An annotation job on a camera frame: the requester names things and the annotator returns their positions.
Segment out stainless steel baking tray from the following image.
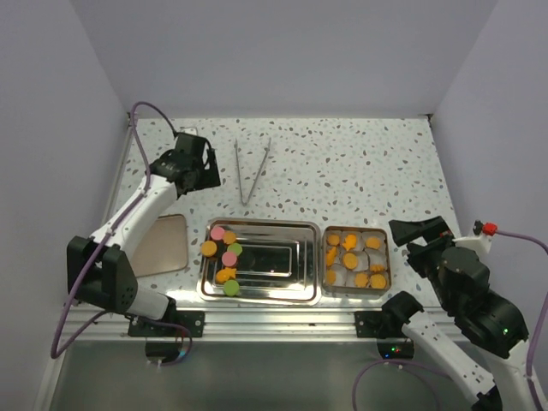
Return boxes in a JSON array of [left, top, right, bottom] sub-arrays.
[[206, 218, 321, 306]]

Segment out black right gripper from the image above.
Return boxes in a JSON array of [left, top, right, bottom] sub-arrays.
[[388, 214, 456, 310]]

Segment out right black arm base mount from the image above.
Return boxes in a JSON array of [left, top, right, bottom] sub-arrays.
[[354, 291, 424, 339]]

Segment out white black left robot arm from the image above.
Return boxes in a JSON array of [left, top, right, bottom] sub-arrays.
[[67, 133, 221, 337]]

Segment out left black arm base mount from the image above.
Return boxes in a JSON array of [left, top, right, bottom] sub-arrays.
[[127, 297, 206, 338]]

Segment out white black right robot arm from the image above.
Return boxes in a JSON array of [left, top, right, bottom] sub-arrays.
[[378, 217, 547, 410]]

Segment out pink macaron cookie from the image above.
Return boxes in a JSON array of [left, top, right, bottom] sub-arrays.
[[222, 251, 238, 267], [210, 226, 225, 241]]

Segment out orange chip cookie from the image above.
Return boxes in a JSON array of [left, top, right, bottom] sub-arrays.
[[342, 253, 360, 271]]

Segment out orange round biscuit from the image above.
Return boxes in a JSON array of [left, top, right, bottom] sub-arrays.
[[370, 274, 388, 289], [200, 241, 218, 258], [223, 230, 237, 246]]

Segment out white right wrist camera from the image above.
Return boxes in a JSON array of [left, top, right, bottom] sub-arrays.
[[454, 220, 498, 257]]

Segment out green macaron cookie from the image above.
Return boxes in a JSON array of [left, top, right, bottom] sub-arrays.
[[223, 279, 240, 297], [227, 242, 243, 257]]

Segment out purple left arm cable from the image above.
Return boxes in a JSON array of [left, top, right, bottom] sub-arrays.
[[50, 101, 177, 360]]

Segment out brown tin lid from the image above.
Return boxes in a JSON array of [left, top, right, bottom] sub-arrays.
[[130, 214, 188, 278]]

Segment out aluminium table edge rail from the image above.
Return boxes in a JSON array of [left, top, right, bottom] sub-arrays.
[[53, 306, 468, 342]]

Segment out brown cookie tin box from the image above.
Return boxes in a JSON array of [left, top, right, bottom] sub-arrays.
[[320, 225, 392, 295]]

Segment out stainless steel serving tongs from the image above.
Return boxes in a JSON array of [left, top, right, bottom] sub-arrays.
[[234, 138, 272, 206]]

